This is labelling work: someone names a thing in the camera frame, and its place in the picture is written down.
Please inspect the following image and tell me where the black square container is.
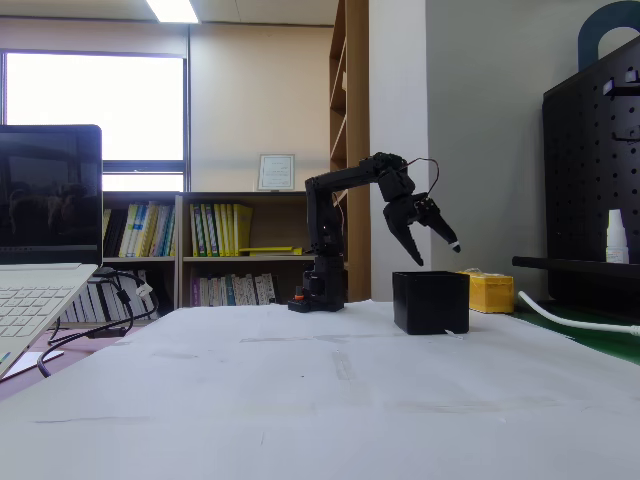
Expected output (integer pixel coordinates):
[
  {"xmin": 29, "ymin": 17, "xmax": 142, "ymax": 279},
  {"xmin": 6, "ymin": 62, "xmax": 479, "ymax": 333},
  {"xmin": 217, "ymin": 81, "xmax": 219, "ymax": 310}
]
[{"xmin": 391, "ymin": 270, "xmax": 471, "ymax": 336}]

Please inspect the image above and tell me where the yellow cardboard box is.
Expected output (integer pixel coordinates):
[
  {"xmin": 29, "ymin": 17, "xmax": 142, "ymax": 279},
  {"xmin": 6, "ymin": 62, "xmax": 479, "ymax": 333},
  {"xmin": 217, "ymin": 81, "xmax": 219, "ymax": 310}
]
[{"xmin": 457, "ymin": 268, "xmax": 516, "ymax": 315}]

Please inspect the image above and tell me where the tall wooden bookshelf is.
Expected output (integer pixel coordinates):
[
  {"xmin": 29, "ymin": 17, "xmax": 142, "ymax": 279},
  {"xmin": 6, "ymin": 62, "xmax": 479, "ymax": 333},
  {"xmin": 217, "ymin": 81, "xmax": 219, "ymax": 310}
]
[{"xmin": 328, "ymin": 0, "xmax": 372, "ymax": 304}]

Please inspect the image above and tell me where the wide low dark bookshelf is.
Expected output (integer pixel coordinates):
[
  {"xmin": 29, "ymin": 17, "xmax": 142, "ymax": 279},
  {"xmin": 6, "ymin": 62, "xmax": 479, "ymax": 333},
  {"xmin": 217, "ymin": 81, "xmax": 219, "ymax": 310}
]
[{"xmin": 177, "ymin": 191, "xmax": 324, "ymax": 309}]

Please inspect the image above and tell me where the framed certificate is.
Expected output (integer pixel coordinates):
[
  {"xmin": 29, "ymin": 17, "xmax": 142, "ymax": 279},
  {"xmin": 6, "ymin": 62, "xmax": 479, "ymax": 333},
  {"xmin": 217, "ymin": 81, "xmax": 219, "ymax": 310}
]
[{"xmin": 258, "ymin": 153, "xmax": 296, "ymax": 193}]

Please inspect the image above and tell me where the black orange table clamp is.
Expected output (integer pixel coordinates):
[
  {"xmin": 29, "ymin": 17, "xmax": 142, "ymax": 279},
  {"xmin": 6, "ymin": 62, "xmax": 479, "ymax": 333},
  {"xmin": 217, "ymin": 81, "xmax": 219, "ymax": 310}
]
[{"xmin": 287, "ymin": 285, "xmax": 312, "ymax": 315}]

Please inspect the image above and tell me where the flat-lying yellow book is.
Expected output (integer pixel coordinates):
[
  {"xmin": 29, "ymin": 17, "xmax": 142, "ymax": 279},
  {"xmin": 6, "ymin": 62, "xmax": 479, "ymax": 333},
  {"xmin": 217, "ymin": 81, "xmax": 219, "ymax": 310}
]
[{"xmin": 238, "ymin": 245, "xmax": 305, "ymax": 257}]

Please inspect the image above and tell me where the black pegboard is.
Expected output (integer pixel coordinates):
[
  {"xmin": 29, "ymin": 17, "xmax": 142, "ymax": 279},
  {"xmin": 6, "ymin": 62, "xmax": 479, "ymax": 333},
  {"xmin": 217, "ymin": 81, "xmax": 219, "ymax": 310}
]
[{"xmin": 542, "ymin": 34, "xmax": 640, "ymax": 314}]

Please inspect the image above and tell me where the thick yellow book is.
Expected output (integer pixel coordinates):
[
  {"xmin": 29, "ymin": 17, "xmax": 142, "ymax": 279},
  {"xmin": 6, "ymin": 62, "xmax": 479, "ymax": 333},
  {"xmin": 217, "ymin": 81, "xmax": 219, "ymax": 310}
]
[{"xmin": 232, "ymin": 203, "xmax": 254, "ymax": 258}]

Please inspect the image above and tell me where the white dropper bottle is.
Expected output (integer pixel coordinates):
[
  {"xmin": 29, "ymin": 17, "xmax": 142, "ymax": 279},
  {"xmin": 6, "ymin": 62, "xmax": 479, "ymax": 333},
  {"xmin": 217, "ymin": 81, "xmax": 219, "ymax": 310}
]
[{"xmin": 605, "ymin": 209, "xmax": 631, "ymax": 265}]

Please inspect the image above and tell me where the green desk mat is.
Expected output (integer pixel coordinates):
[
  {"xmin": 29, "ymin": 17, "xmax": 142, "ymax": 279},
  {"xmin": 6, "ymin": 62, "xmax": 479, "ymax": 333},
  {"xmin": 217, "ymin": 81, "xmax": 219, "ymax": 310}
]
[{"xmin": 507, "ymin": 299, "xmax": 640, "ymax": 367}]

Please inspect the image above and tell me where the white paper table cover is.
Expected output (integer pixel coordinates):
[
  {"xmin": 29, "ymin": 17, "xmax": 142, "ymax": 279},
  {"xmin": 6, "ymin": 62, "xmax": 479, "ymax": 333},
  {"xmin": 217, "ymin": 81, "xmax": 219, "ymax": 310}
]
[{"xmin": 0, "ymin": 298, "xmax": 640, "ymax": 480}]

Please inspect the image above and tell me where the dark teal arch board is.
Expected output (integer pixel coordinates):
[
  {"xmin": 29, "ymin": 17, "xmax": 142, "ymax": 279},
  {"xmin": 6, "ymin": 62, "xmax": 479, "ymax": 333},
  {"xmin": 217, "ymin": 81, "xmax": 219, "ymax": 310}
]
[{"xmin": 577, "ymin": 0, "xmax": 640, "ymax": 72}]

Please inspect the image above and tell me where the ceiling light panel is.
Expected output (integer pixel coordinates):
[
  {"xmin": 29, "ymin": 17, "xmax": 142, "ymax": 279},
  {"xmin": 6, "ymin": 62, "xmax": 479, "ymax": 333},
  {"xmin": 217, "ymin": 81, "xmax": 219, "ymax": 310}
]
[{"xmin": 144, "ymin": 0, "xmax": 201, "ymax": 24}]

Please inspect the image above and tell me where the narrow low dark bookshelf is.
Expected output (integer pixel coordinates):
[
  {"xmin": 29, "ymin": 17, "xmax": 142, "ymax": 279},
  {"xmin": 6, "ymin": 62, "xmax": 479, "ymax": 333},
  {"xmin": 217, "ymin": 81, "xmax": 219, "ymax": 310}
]
[{"xmin": 102, "ymin": 192, "xmax": 181, "ymax": 324}]

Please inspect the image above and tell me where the window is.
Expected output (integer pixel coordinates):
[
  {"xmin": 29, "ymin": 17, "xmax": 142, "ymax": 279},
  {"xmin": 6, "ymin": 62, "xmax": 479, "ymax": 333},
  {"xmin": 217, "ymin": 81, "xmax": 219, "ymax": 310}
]
[{"xmin": 1, "ymin": 48, "xmax": 190, "ymax": 194}]

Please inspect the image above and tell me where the white laptop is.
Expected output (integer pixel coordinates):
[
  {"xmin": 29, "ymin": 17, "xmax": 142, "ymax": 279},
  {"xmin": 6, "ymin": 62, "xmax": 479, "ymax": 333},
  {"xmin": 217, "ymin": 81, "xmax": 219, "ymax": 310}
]
[{"xmin": 0, "ymin": 124, "xmax": 104, "ymax": 381}]

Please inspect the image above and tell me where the white paper card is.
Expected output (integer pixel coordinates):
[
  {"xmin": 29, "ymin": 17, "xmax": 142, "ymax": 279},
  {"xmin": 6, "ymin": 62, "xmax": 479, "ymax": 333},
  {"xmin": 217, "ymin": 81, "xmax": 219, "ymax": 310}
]
[{"xmin": 7, "ymin": 350, "xmax": 66, "ymax": 377}]

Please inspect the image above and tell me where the red servo wire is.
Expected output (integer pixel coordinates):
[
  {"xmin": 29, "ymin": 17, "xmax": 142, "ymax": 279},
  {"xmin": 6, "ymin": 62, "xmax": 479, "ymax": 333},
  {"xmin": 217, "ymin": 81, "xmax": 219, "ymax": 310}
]
[{"xmin": 403, "ymin": 157, "xmax": 441, "ymax": 197}]

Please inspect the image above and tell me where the white power cable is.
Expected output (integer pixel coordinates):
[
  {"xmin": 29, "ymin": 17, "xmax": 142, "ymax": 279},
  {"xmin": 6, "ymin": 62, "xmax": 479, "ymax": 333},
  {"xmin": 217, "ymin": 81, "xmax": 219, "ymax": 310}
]
[{"xmin": 517, "ymin": 290, "xmax": 640, "ymax": 337}]

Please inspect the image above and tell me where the black USB cable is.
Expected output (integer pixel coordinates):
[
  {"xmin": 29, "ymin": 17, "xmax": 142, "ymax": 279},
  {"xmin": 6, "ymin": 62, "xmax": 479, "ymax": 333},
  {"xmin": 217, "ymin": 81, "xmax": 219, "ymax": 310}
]
[
  {"xmin": 37, "ymin": 272, "xmax": 161, "ymax": 380},
  {"xmin": 47, "ymin": 268, "xmax": 136, "ymax": 349}
]

